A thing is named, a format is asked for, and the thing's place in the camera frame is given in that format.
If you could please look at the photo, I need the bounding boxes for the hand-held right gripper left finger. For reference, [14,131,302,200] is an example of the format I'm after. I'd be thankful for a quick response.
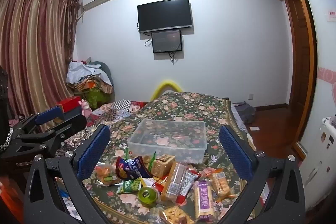
[23,124,111,224]

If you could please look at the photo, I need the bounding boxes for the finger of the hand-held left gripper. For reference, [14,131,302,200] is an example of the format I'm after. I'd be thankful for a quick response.
[17,113,87,151]
[12,105,66,135]

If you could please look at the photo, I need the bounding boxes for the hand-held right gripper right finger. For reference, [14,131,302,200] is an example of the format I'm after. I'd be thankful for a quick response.
[219,124,306,224]

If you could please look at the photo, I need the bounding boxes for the clear packet orange snacks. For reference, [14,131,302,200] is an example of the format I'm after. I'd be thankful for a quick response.
[94,164,122,185]

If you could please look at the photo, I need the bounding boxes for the orange cracker packet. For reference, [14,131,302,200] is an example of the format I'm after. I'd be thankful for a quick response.
[210,172,231,197]

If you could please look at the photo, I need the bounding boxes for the blue snack bag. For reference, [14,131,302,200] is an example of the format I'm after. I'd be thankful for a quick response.
[115,156,151,180]

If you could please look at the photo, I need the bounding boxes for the clear plastic container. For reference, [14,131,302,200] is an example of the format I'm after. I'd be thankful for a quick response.
[128,119,206,164]

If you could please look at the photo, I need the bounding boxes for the red snack bag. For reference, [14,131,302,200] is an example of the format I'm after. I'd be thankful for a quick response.
[176,168,199,204]

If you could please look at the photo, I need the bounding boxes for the long clear biscuit pack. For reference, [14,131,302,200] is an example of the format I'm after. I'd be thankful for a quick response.
[161,162,187,202]

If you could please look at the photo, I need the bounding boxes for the green jelly cup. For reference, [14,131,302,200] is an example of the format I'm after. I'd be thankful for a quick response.
[138,186,157,207]

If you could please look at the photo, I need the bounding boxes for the square cracker pack brown print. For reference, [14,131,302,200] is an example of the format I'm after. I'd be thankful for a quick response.
[151,154,176,178]

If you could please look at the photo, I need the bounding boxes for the dark grey box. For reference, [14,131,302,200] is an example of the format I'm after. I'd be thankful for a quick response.
[62,106,82,116]

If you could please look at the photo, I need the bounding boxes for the red box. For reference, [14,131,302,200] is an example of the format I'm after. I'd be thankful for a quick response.
[56,96,82,112]

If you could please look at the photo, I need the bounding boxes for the pink plush toy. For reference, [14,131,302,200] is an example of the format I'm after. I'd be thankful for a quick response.
[79,99,92,117]

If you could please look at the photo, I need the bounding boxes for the pink floral cloth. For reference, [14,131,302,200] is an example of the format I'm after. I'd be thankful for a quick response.
[9,118,25,128]

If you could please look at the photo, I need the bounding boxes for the grey bag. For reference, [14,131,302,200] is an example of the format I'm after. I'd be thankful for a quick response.
[234,101,256,124]

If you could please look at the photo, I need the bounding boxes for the patchwork cloth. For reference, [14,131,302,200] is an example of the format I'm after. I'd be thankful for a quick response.
[56,99,147,159]

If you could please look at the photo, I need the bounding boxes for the green pea packet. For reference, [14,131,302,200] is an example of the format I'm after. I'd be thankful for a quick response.
[117,179,143,194]

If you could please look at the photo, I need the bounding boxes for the pile of clothes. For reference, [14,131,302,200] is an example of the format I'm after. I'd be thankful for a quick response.
[66,57,115,109]

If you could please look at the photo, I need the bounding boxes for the purple label rice cracker pack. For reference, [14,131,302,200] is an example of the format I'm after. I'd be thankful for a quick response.
[194,179,214,222]

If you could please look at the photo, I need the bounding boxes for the floral blanket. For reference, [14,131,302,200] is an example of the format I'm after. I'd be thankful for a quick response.
[81,92,256,224]

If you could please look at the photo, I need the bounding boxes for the striped curtain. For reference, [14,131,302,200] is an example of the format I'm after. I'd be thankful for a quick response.
[0,0,79,119]

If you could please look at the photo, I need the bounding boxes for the white cabinet with stickers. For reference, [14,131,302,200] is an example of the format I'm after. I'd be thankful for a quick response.
[302,115,336,211]

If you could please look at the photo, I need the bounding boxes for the clear packet fried sticks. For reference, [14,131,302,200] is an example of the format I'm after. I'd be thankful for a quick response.
[160,206,195,224]

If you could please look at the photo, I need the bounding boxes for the yellow foam arch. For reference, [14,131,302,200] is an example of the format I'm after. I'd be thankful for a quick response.
[151,79,184,100]

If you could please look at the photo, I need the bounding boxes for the small black monitor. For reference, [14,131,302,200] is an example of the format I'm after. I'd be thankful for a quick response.
[151,29,183,54]

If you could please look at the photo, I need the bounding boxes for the wooden door frame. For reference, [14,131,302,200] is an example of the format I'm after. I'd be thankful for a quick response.
[278,0,318,159]

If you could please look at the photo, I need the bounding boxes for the pink wall sticker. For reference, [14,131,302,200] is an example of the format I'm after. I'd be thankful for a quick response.
[319,67,336,104]

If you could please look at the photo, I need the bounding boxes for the black wall television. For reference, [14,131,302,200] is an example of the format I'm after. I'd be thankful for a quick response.
[137,0,193,33]

